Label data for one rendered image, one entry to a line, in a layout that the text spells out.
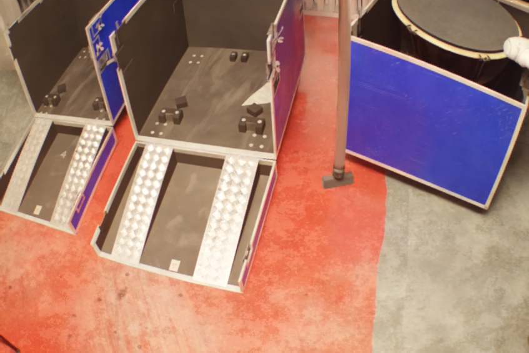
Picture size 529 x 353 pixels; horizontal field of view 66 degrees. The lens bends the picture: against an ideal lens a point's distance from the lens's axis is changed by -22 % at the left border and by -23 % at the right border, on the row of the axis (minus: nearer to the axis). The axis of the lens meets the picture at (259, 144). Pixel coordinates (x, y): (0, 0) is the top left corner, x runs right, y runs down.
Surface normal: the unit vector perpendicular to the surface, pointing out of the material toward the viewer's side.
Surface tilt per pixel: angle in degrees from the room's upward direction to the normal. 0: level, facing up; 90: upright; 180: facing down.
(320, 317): 0
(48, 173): 2
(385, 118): 90
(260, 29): 90
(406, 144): 90
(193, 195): 2
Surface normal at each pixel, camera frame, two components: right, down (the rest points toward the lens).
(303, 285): -0.06, -0.69
